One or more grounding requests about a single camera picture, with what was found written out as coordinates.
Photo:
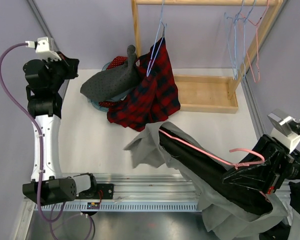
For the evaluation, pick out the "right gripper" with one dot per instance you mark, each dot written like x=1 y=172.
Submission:
x=267 y=174

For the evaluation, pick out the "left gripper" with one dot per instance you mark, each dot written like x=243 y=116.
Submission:
x=70 y=64

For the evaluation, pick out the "pink wire hanger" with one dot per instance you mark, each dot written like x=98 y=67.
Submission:
x=256 y=25
x=215 y=155

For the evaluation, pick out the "dark grey dotted skirt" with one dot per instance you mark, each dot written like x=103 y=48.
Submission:
x=107 y=84

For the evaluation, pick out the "red white-dotted skirt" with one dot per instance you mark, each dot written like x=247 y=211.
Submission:
x=116 y=62

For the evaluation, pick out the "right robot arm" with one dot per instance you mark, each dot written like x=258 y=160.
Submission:
x=284 y=231

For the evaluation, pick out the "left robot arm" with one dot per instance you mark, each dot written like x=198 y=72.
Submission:
x=47 y=184

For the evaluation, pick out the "red plaid skirt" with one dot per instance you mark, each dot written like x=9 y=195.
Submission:
x=154 y=99

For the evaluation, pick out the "teal plastic bin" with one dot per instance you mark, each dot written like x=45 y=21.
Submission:
x=105 y=105

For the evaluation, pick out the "wooden clothes rack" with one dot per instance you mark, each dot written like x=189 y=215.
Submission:
x=208 y=93

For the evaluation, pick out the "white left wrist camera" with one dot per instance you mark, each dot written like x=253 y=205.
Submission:
x=44 y=48

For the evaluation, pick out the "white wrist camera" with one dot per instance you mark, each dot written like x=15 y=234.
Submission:
x=44 y=48
x=286 y=129

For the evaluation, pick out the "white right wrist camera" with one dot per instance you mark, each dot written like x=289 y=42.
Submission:
x=286 y=129

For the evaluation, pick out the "aluminium corner post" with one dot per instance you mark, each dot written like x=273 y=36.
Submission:
x=41 y=21

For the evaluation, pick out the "aluminium rail base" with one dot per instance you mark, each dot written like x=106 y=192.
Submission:
x=137 y=193

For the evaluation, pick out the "blue wire hanger with plaid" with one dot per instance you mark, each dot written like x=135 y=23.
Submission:
x=157 y=43

